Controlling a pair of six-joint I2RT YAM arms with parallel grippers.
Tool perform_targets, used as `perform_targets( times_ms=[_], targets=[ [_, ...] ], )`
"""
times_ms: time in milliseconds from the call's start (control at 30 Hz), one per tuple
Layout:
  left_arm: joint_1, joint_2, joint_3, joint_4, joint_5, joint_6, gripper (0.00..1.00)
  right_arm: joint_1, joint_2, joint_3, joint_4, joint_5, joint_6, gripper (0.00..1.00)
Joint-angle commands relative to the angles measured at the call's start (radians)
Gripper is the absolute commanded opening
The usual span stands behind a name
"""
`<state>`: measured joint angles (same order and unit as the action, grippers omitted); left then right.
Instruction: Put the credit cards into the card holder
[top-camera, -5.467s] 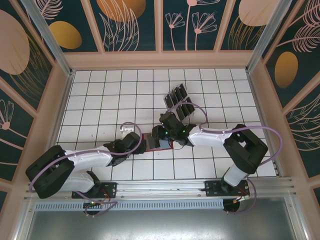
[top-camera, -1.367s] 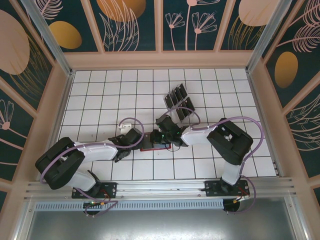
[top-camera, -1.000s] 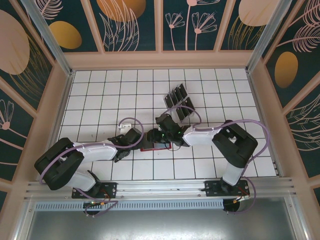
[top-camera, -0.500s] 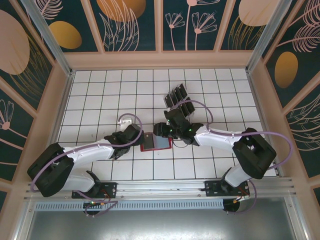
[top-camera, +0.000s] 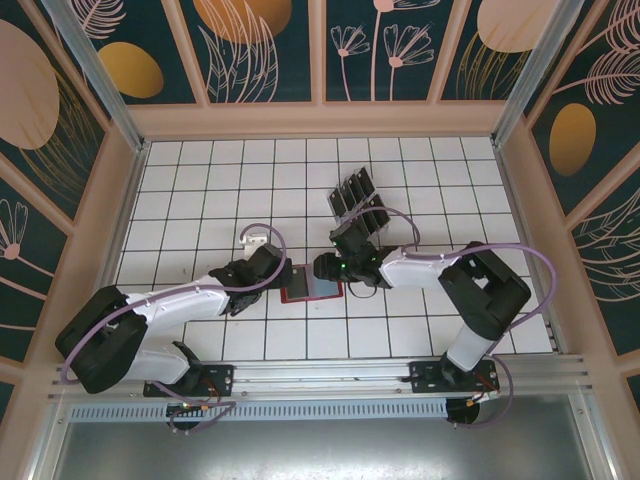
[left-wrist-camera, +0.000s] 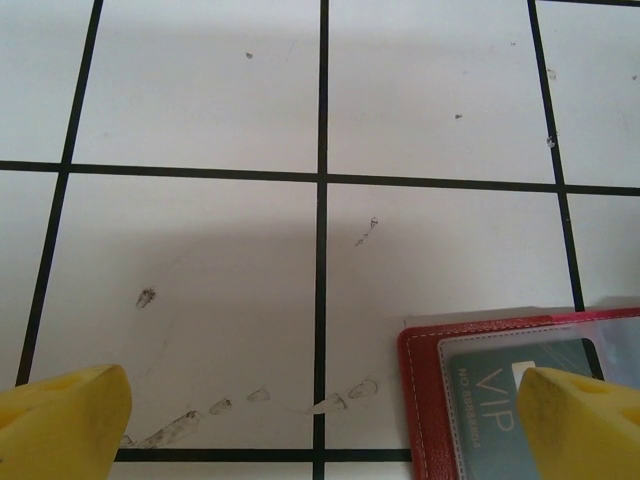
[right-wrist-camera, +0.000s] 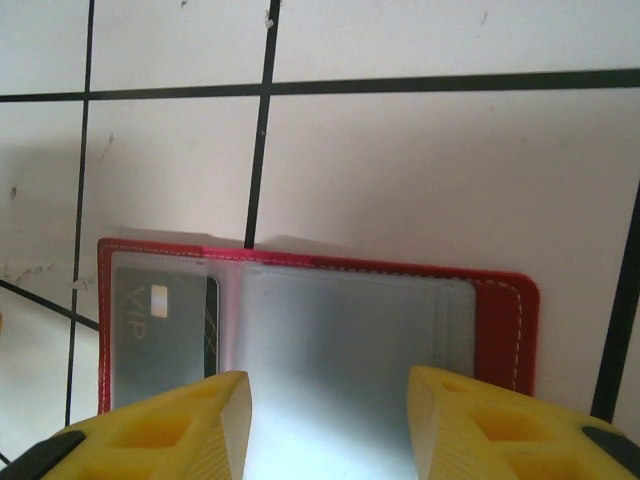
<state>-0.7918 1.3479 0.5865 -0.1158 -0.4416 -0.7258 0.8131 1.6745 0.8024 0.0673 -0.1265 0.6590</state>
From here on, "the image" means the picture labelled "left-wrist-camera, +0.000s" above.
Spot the red leather card holder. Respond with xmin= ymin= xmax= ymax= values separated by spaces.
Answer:
xmin=397 ymin=305 xmax=640 ymax=480

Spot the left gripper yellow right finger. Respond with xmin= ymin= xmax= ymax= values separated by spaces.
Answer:
xmin=514 ymin=367 xmax=640 ymax=480

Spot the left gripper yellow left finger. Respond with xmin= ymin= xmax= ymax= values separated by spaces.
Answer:
xmin=0 ymin=363 xmax=134 ymax=480

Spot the black VIP card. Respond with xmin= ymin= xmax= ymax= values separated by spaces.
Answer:
xmin=444 ymin=337 xmax=606 ymax=480

